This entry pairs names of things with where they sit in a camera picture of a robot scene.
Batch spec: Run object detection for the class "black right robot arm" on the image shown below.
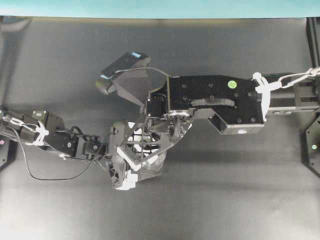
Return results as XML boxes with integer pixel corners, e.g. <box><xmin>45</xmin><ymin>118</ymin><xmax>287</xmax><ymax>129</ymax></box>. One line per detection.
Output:
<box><xmin>116</xmin><ymin>68</ymin><xmax>320</xmax><ymax>171</ymax></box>

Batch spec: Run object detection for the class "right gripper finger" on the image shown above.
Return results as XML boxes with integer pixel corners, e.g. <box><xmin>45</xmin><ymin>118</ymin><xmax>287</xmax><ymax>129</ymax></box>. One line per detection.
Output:
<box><xmin>117</xmin><ymin>115</ymin><xmax>158</xmax><ymax>172</ymax></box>

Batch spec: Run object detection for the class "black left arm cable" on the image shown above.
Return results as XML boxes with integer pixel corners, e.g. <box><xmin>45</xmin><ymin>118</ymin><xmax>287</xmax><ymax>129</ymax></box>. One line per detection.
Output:
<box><xmin>9</xmin><ymin>119</ymin><xmax>111</xmax><ymax>181</ymax></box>

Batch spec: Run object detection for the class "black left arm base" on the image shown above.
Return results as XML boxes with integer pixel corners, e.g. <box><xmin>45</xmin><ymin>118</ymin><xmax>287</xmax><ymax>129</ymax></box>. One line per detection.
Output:
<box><xmin>0</xmin><ymin>135</ymin><xmax>18</xmax><ymax>172</ymax></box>

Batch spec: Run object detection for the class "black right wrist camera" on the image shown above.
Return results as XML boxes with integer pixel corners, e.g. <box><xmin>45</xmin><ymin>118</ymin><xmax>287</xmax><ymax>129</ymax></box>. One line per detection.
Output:
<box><xmin>95</xmin><ymin>52</ymin><xmax>152</xmax><ymax>107</ymax></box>

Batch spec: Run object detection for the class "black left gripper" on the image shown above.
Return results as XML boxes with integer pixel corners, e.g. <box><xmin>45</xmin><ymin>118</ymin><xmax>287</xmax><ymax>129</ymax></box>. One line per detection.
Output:
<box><xmin>74</xmin><ymin>119</ymin><xmax>138</xmax><ymax>191</ymax></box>

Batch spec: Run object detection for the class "black right camera cable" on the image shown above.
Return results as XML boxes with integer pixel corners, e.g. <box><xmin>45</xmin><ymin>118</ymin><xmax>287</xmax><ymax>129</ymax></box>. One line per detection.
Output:
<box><xmin>112</xmin><ymin>66</ymin><xmax>173</xmax><ymax>78</ymax></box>

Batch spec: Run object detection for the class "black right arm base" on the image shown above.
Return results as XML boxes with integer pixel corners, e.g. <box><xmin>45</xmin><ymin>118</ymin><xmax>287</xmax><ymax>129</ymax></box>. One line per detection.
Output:
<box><xmin>302</xmin><ymin>112</ymin><xmax>320</xmax><ymax>178</ymax></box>

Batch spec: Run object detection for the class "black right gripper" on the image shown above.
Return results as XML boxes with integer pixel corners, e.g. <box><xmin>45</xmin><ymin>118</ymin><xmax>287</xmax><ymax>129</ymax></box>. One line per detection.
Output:
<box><xmin>139</xmin><ymin>75</ymin><xmax>265</xmax><ymax>163</ymax></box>

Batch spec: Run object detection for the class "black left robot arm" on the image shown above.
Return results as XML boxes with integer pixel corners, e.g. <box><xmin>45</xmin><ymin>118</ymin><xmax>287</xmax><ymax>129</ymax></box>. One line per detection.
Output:
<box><xmin>0</xmin><ymin>106</ymin><xmax>138</xmax><ymax>191</ymax></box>

